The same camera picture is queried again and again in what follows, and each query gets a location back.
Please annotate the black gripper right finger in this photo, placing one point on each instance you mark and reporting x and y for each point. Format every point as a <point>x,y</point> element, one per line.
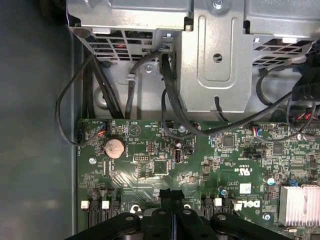
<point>186,225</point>

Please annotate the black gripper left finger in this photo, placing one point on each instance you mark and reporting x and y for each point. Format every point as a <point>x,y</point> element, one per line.
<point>162,225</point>

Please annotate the RAM slot black clips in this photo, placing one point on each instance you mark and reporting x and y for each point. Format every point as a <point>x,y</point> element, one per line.
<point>95,210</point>
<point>227,206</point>
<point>208,207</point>
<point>115,207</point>

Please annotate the RAM slot white clips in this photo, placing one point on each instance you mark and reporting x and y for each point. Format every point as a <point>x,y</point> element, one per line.
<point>218,202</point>
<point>236,205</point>
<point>105,205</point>
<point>85,205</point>

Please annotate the green motherboard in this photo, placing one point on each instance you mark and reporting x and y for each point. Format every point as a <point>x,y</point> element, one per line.
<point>200,162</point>

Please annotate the coin cell battery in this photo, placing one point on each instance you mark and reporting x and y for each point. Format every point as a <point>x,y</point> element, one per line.
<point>114,148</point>

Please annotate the silver chipset heatsink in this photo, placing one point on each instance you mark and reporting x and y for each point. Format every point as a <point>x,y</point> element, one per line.
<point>300,205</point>

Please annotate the black PC case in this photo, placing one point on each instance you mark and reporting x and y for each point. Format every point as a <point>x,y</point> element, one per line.
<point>37,125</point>

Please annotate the grey metal drive cage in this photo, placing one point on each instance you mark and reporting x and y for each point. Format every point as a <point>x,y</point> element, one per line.
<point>150,17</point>

